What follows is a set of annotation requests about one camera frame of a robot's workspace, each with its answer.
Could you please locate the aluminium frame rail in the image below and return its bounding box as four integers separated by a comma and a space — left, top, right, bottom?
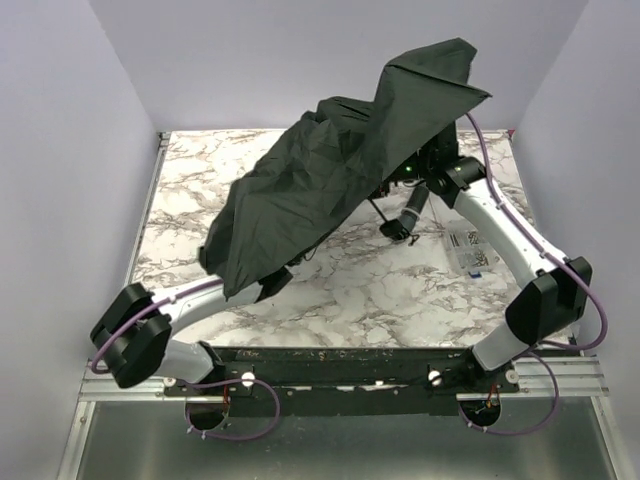
506, 350, 635, 479

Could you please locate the clear plastic parts box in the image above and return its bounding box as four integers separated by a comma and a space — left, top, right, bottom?
444, 225, 496, 278

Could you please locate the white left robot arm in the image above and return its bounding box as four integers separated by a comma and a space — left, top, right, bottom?
90, 267, 292, 389

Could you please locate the black corrugated hose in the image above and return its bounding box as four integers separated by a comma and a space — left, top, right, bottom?
397, 187, 431, 236

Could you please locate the black folding umbrella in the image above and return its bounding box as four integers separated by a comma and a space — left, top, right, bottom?
198, 38, 490, 297

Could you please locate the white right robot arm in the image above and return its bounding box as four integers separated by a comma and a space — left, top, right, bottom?
413, 124, 592, 388

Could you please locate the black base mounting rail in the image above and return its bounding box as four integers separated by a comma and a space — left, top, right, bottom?
164, 347, 519, 417

